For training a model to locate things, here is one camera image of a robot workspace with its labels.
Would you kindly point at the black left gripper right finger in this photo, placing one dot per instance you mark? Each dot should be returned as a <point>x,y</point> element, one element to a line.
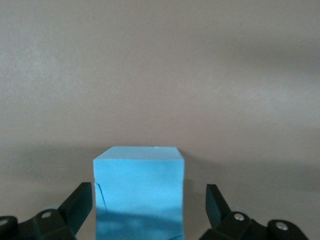
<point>232,225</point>

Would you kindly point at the light blue foam block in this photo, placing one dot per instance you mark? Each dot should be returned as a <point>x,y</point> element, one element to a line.
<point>138,190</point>

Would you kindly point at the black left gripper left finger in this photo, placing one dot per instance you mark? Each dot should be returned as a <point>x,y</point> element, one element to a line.
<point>62,220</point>

